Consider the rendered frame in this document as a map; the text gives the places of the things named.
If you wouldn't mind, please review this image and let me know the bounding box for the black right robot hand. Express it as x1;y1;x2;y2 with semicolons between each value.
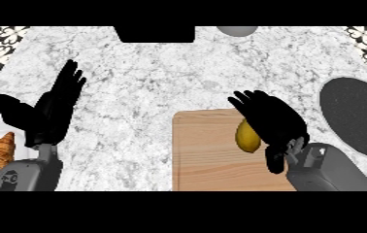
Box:
227;89;311;175

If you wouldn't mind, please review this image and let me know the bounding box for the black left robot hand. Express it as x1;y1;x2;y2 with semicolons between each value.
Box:
0;59;89;149

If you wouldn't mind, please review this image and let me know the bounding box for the yellow lemon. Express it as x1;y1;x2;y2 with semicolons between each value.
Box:
235;117;263;154

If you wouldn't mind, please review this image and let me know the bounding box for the dark grey pan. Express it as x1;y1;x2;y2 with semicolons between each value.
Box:
319;77;367;156

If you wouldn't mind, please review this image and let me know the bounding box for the wooden cutting board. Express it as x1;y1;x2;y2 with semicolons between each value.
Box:
171;108;298;192

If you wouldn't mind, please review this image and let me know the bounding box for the white plate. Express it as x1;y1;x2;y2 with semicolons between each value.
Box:
0;121;40;167

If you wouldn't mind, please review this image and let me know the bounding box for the golden croissant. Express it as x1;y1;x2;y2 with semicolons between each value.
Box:
0;131;18;171

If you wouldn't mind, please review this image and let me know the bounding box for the grey round bowl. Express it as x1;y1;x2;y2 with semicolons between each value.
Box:
215;26;260;38

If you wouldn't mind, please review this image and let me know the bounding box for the black rectangular appliance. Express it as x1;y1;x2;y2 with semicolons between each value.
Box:
114;26;196;44

